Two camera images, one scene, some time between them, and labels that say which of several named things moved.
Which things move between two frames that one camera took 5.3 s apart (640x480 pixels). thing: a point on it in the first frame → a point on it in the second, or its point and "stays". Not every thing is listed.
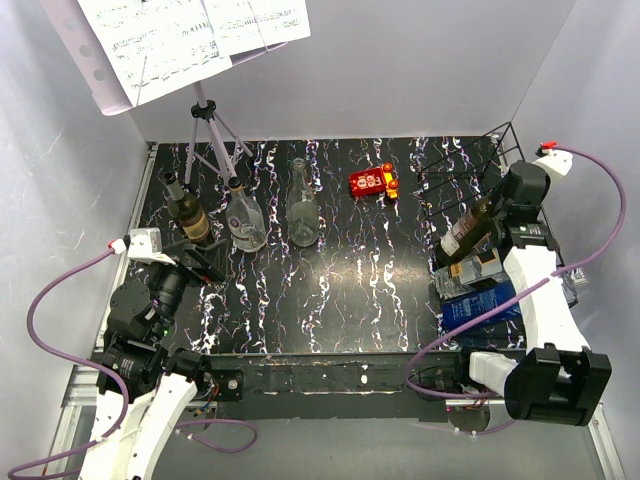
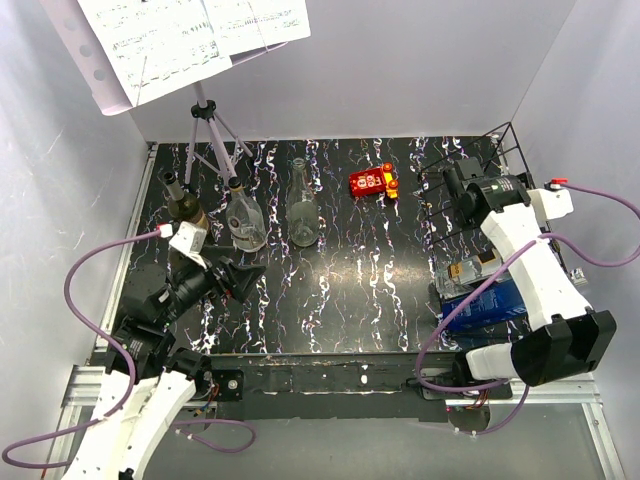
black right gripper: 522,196 → 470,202
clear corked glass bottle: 245,218 stays
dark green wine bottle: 186,209 stays
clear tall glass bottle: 303,214 stays
